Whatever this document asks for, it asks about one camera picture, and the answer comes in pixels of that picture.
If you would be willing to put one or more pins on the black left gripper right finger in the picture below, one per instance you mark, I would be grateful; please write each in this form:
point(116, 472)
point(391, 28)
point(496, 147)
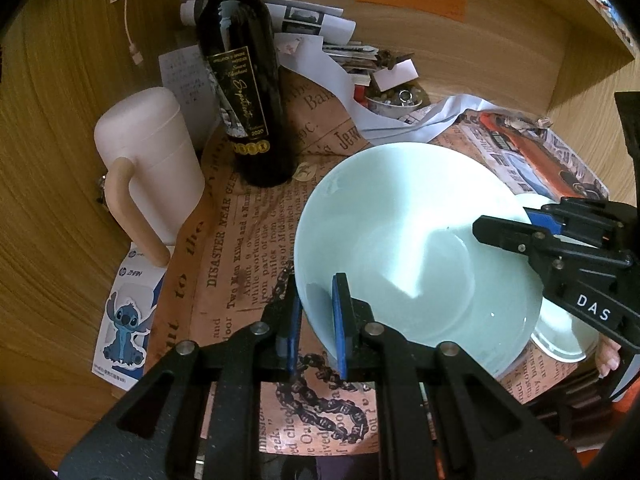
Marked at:
point(440, 414)

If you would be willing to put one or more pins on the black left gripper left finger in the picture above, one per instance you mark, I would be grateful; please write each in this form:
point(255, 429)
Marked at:
point(196, 409)

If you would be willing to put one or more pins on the vintage newspaper print mat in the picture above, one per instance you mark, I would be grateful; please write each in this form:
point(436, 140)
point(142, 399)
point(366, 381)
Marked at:
point(234, 255)

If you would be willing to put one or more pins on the stack of newspapers and magazines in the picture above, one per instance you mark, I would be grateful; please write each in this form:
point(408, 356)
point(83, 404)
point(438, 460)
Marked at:
point(298, 37)

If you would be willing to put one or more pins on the stitch cartoon sticker card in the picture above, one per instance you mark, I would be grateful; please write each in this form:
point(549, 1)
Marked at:
point(120, 353)

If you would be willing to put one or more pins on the person's right hand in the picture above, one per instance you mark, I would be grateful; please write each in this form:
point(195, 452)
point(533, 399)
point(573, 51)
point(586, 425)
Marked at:
point(607, 357)

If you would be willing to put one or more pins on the white mug with beige handle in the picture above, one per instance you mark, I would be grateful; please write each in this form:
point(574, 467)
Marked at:
point(153, 178)

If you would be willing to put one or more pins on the white small box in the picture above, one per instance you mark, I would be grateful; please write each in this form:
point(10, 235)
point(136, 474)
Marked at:
point(389, 78)

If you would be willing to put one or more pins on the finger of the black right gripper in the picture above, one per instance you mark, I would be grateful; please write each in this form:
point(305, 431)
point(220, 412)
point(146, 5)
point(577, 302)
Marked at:
point(512, 236)
point(533, 208)

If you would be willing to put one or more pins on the mint green plate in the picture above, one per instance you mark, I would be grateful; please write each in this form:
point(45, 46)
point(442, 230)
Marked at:
point(562, 336)

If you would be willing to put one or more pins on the mint green bowl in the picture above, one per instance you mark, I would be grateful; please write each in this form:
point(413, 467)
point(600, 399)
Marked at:
point(397, 220)

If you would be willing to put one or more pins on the white printed receipt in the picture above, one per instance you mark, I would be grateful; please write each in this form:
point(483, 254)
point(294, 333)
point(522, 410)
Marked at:
point(184, 73)

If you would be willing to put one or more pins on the dark wine bottle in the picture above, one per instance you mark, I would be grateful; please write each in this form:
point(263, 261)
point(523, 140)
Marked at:
point(236, 41)

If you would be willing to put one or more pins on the small bowl of trinkets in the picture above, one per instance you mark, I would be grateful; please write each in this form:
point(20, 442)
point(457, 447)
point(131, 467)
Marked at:
point(397, 102)

